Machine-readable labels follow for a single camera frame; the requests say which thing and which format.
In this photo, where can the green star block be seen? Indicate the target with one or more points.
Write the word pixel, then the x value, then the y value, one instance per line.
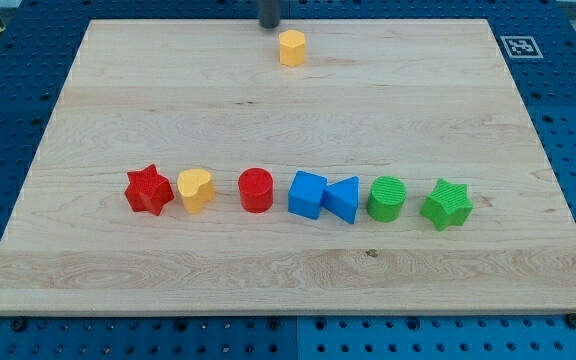
pixel 447 205

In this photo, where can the black bolt front right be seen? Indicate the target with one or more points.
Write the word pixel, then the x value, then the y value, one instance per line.
pixel 570 320

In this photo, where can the white fiducial marker tag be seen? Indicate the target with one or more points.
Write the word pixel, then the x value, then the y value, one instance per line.
pixel 521 47

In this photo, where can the black bolt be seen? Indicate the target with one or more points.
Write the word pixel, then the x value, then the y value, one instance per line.
pixel 18 324
pixel 570 320

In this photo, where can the blue cube block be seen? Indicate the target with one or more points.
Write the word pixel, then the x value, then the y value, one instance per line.
pixel 306 194

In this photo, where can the blue triangle block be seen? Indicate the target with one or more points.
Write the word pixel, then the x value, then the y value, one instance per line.
pixel 342 199

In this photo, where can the dark grey cylindrical pusher tip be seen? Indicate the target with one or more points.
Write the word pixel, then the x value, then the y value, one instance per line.
pixel 269 13

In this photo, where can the light wooden board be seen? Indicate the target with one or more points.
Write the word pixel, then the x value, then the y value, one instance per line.
pixel 416 100

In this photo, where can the red cylinder block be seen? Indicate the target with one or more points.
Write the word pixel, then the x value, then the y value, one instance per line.
pixel 256 187

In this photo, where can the yellow hexagon block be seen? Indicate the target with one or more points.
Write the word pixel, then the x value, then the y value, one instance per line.
pixel 292 45

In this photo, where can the green cylinder block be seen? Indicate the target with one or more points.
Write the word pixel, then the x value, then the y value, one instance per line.
pixel 386 198

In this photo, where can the red star block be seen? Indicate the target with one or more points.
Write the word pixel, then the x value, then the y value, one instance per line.
pixel 148 190

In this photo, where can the black bolt front left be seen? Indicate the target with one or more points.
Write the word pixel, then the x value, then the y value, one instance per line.
pixel 18 324

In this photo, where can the yellow heart block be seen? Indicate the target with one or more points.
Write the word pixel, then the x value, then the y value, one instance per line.
pixel 196 188

